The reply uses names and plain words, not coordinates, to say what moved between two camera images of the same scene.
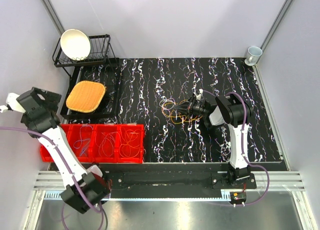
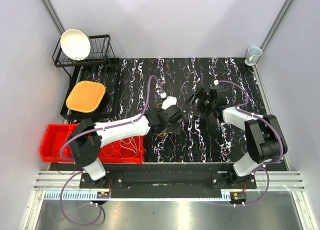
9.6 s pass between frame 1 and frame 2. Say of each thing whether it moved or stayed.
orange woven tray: stayed
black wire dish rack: stayed
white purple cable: moved
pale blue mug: stayed
